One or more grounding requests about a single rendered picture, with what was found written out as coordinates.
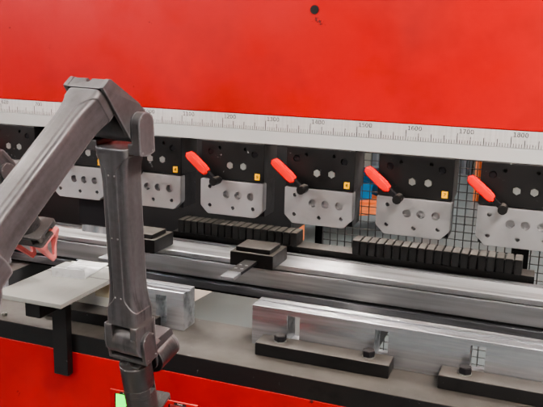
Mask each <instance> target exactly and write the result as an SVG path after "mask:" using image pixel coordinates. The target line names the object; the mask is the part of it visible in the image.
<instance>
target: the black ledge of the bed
mask: <svg viewBox="0 0 543 407"><path fill-rule="evenodd" d="M2 312H7V315H6V316H2V314H1V313H2ZM71 329H72V351H77V352H81V353H85V354H89V355H96V356H100V357H104V358H109V359H116V360H120V359H117V358H113V357H111V356H110V355H109V351H108V348H107V347H106V345H105V341H104V326H100V325H92V324H87V323H83V322H78V321H71ZM172 330H173V335H174V336H176V337H177V339H178V341H179V351H178V352H177V353H176V355H175V356H174V357H173V358H172V359H171V360H170V361H169V362H168V363H167V364H166V365H165V366H164V367H163V369H165V370H169V371H177V372H181V373H184V374H188V375H193V376H200V377H204V378H209V379H213V380H220V381H225V382H229V383H233V384H240V385H245V386H249V387H253V388H261V389H265V390H269V391H273V392H281V393H284V394H288V395H293V396H297V397H304V398H309V399H313V400H317V401H325V402H329V403H333V404H337V405H345V406H349V407H538V406H534V405H526V404H521V403H516V402H512V401H504V400H499V399H494V398H490V397H482V396H477V395H473V394H468V393H463V392H455V391H451V390H446V389H442V388H437V382H438V376H430V375H425V374H421V373H416V372H412V371H403V370H398V369H393V370H392V371H391V373H390V375H389V378H388V379H386V378H381V377H376V376H368V375H363V374H359V373H355V372H349V371H341V370H337V369H333V368H328V367H319V366H315V365H310V364H306V363H298V362H293V361H288V360H284V359H276V358H272V357H267V356H262V355H256V354H255V344H254V343H252V328H248V327H244V326H239V325H230V324H225V323H220V322H215V321H206V320H201V319H196V318H195V323H194V324H192V325H190V326H189V327H188V328H186V329H185V330H184V331H182V330H177V329H172ZM0 337H4V338H12V339H16V340H20V341H25V342H32V343H36V344H41V345H45V346H52V347H53V317H48V316H45V317H42V318H36V317H28V316H26V311H25V303H24V302H18V301H14V300H6V299H2V304H1V307H0Z"/></svg>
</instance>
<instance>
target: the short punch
mask: <svg viewBox="0 0 543 407"><path fill-rule="evenodd" d="M79 220H80V224H81V225H82V231H83V232H90V233H102V234H106V226H105V214H104V202H103V199H101V200H93V199H79Z"/></svg>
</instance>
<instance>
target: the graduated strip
mask: <svg viewBox="0 0 543 407"><path fill-rule="evenodd" d="M60 105H61V103H57V102H44V101H31V100H18V99H0V111H2V112H14V113H26V114H37V115H55V113H56V112H57V110H58V108H59V106H60ZM143 108H144V109H145V111H146V112H149V113H150V114H151V115H152V116H153V119H154V123H164V124H187V125H199V126H210V127H223V128H245V129H257V130H268V131H280V132H303V133H314V134H326V135H338V136H360V137H372V138H384V139H395V140H407V141H430V142H441V143H453V144H465V145H487V146H499V147H511V148H522V149H543V132H524V131H510V130H497V129H484V128H459V127H445V126H432V125H419V124H394V123H381V122H368V121H354V120H329V119H316V118H303V117H290V116H277V115H251V114H238V113H224V112H211V111H186V110H173V109H160V108H147V107H143Z"/></svg>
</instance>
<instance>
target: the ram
mask: <svg viewBox="0 0 543 407"><path fill-rule="evenodd" d="M70 76H73V77H76V78H89V79H90V80H91V79H92V78H96V79H111V80H112V81H113V82H114V83H116V84H117V85H118V86H119V87H121V88H122V89H123V90H124V91H126V92H127V93H128V94H129V95H131V96H132V97H133V98H134V99H136V100H137V101H138V102H139V103H140V105H141V106H142V107H147V108H160V109H173V110H186V111H211V112H224V113H238V114H251V115H277V116H290V117H303V118H316V119H329V120H354V121H368V122H381V123H394V124H419V125H432V126H445V127H459V128H484V129H497V130H510V131H524V132H543V0H0V99H18V100H31V101H44V102H57V103H62V101H63V99H64V97H65V93H66V90H65V87H64V86H63V85H64V83H65V82H66V81H67V79H68V78H69V77H70ZM154 135H155V136H172V137H182V138H193V139H204V140H215V141H235V142H246V143H256V144H267V145H287V146H298V147H309V148H320V149H340V150H351V151H361V152H372V153H392V154H403V155H414V156H424V157H445V158H456V159H466V160H477V161H488V162H508V163H519V164H529V165H540V166H543V149H522V148H511V147H499V146H487V145H465V144H453V143H441V142H430V141H407V140H395V139H384V138H372V137H360V136H338V135H326V134H314V133H303V132H280V131H268V130H257V129H245V128H223V127H210V126H199V125H187V124H164V123H154Z"/></svg>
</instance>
